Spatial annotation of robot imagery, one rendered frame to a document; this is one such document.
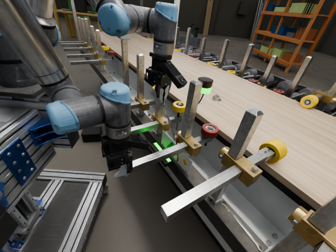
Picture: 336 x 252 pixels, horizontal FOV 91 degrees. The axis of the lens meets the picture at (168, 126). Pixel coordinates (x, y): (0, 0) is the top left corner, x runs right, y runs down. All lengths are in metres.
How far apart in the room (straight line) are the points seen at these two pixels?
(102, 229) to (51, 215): 0.35
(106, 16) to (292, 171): 0.79
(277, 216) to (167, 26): 0.86
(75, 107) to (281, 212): 0.84
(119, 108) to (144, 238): 1.14
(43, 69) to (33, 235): 1.07
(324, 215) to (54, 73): 0.70
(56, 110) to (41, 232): 1.04
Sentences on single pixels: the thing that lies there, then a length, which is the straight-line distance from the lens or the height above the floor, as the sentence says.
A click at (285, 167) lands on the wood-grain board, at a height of 0.90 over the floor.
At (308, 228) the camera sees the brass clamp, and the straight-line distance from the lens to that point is 0.57.
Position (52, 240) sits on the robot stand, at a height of 0.21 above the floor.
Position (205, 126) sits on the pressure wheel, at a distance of 0.82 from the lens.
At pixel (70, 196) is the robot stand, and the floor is 0.21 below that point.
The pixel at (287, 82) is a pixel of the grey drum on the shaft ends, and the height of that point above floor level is 0.85.
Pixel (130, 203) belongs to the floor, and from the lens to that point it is 1.55.
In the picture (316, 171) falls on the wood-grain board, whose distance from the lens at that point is 0.86.
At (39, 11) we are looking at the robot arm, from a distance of 0.91.
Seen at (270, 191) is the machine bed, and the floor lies 0.76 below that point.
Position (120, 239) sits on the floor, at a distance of 1.45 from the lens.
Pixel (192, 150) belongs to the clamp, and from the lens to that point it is 0.74.
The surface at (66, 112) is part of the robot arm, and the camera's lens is 0.42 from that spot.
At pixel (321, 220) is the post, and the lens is 0.55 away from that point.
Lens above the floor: 1.35
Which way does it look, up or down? 36 degrees down
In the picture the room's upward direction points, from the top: 7 degrees clockwise
